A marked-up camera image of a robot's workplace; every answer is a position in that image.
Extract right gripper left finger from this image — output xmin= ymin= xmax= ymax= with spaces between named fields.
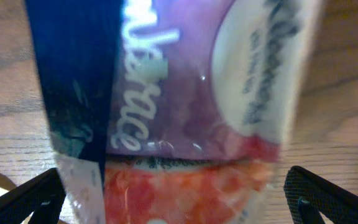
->
xmin=0 ymin=168 xmax=66 ymax=224

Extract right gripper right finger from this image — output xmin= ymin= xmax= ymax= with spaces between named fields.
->
xmin=283 ymin=166 xmax=358 ymax=224

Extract multicolour tissue pack box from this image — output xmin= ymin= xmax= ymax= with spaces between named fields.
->
xmin=25 ymin=0 xmax=323 ymax=223

